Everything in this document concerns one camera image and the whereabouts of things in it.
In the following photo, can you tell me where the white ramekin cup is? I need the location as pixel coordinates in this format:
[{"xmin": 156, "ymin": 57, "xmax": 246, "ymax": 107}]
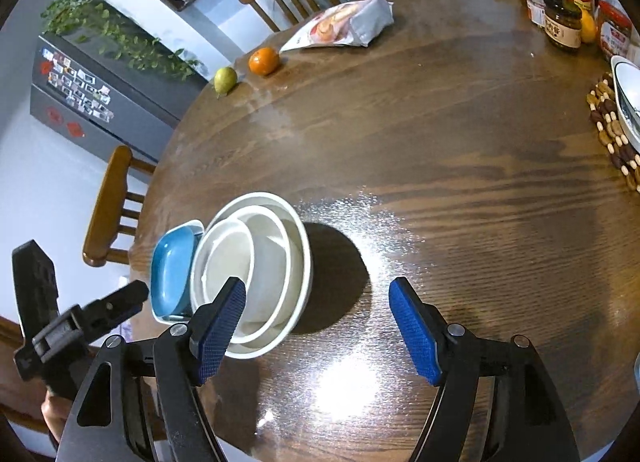
[{"xmin": 190, "ymin": 219, "xmax": 255, "ymax": 312}]

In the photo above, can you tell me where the red label jar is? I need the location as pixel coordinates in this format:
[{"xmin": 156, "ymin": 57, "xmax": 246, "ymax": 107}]
[{"xmin": 597, "ymin": 0, "xmax": 632, "ymax": 58}]

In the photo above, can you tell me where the medium white bowl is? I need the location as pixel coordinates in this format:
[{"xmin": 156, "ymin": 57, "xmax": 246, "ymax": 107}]
[{"xmin": 222, "ymin": 204, "xmax": 293, "ymax": 344}]

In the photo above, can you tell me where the left hand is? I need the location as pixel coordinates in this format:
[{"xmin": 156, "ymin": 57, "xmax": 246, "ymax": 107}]
[{"xmin": 41, "ymin": 390, "xmax": 73, "ymax": 442}]

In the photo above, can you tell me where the large white bowl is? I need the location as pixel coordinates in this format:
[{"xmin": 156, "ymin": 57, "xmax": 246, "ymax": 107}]
[{"xmin": 190, "ymin": 191, "xmax": 312, "ymax": 360}]

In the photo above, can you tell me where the orange tangerine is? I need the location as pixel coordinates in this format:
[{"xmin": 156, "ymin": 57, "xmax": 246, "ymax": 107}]
[{"xmin": 247, "ymin": 48, "xmax": 281, "ymax": 77}]

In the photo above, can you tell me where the white snack bag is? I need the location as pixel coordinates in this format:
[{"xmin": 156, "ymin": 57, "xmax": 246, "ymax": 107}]
[{"xmin": 280, "ymin": 0, "xmax": 394, "ymax": 53}]

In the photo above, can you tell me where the white plate on trivet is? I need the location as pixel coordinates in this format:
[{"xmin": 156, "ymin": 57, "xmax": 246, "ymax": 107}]
[{"xmin": 610, "ymin": 55, "xmax": 640, "ymax": 150}]

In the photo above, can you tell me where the wooden chair left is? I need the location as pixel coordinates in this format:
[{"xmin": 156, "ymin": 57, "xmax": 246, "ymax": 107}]
[{"xmin": 82, "ymin": 145, "xmax": 155, "ymax": 267}]

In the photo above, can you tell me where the small orange fruit right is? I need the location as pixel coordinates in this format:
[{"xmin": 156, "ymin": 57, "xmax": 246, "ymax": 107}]
[{"xmin": 580, "ymin": 10, "xmax": 598, "ymax": 44}]

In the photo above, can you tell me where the green pear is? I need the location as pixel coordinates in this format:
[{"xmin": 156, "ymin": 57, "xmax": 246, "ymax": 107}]
[{"xmin": 213, "ymin": 66, "xmax": 239, "ymax": 97}]

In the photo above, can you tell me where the wooden bead trivet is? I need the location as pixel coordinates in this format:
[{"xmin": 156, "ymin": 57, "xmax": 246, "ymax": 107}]
[{"xmin": 586, "ymin": 71, "xmax": 639, "ymax": 193}]

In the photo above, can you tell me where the grey refrigerator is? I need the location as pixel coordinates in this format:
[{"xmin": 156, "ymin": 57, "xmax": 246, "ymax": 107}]
[{"xmin": 30, "ymin": 32, "xmax": 207, "ymax": 163}]

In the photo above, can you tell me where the blue patterned plate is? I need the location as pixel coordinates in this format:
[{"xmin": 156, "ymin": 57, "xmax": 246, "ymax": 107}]
[{"xmin": 150, "ymin": 218, "xmax": 206, "ymax": 327}]

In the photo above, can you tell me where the brown sauce jar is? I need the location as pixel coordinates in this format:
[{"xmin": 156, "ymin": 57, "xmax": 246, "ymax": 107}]
[{"xmin": 543, "ymin": 0, "xmax": 582, "ymax": 53}]

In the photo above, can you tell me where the hanging green plant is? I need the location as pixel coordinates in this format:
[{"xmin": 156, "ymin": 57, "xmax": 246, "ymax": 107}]
[{"xmin": 40, "ymin": 0, "xmax": 203, "ymax": 81}]

